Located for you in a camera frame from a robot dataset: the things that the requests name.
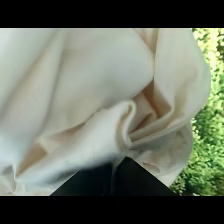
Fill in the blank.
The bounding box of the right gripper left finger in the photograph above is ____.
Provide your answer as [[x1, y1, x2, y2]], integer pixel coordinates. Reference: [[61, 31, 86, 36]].
[[50, 162, 114, 197]]

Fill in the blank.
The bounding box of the cream white shirt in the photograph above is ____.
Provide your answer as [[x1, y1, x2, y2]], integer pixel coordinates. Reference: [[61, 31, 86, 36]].
[[0, 27, 212, 197]]

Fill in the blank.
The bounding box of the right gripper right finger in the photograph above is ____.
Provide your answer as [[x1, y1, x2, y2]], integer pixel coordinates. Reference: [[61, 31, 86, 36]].
[[111, 155, 178, 197]]

